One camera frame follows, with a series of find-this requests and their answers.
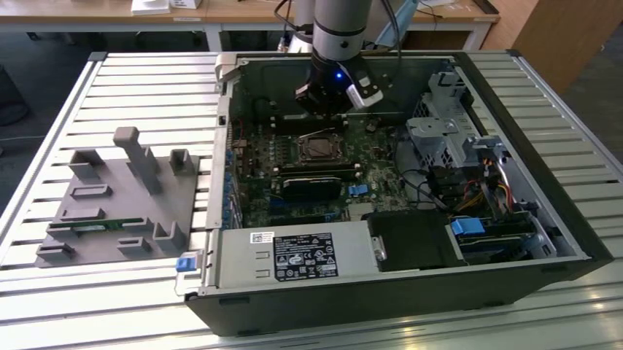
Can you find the black rounded object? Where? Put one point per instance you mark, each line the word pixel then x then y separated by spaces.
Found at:
pixel 12 95

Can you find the plain white box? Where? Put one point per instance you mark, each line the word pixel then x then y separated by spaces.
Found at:
pixel 151 7

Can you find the green motherboard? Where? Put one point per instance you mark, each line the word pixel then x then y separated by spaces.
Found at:
pixel 379 175

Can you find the silver chipset heatsink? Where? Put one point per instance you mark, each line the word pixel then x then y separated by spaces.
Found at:
pixel 361 211

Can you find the black plastic shroud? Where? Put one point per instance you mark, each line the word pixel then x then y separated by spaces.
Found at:
pixel 414 237

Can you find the blue case latch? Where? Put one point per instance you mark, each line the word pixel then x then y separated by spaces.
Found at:
pixel 186 264

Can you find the blue board connector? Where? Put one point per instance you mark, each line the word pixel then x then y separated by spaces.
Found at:
pixel 358 189

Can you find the CPU socket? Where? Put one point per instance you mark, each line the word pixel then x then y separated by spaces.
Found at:
pixel 347 160

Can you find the blue disk carrier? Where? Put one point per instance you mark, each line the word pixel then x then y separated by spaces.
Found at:
pixel 467 228

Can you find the wooden cabinet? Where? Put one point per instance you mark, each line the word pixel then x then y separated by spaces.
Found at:
pixel 559 36

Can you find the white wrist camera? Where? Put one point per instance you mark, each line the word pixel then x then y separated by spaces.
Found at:
pixel 365 96

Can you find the green RAM stick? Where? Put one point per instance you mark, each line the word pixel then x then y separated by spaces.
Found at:
pixel 114 223

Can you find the black graphics card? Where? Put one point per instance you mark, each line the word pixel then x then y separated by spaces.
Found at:
pixel 311 187

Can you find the metal drive cage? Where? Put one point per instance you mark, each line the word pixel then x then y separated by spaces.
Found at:
pixel 433 146

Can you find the white box with print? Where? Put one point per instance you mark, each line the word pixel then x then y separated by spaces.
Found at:
pixel 187 3

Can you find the silver power supply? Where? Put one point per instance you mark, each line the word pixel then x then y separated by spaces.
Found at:
pixel 243 255

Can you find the wooden desk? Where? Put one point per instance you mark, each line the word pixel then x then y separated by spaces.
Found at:
pixel 72 16

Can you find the grey parts rack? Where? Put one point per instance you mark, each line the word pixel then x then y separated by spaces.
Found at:
pixel 122 204

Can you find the silver CPU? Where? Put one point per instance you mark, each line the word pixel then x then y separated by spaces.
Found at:
pixel 322 146

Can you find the black PC case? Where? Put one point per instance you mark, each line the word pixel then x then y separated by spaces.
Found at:
pixel 341 310

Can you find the black RAM slot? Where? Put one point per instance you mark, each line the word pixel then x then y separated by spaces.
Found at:
pixel 317 168
pixel 291 131
pixel 291 128
pixel 317 174
pixel 291 124
pixel 291 120

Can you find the round coin battery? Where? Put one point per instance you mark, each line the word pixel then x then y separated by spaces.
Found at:
pixel 373 127

